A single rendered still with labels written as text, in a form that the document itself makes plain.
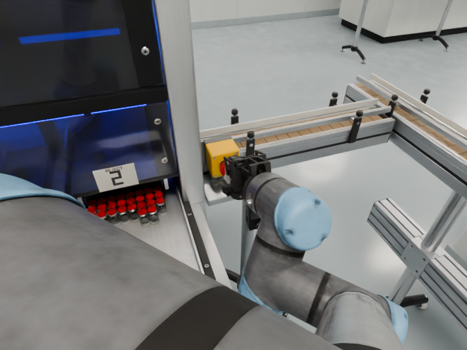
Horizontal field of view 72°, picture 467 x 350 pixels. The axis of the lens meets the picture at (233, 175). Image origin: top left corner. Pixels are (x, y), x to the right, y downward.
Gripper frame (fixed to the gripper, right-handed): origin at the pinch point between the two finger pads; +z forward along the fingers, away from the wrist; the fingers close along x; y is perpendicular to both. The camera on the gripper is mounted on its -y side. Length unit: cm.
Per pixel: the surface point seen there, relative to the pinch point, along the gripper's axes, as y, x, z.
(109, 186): 2.8, 26.9, 4.3
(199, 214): -9.7, 8.1, 6.2
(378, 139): -5, -58, 20
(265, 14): 116, -220, 459
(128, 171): 5.4, 22.1, 3.1
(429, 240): -40, -68, 7
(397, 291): -70, -68, 21
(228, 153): 5.1, -0.7, 2.7
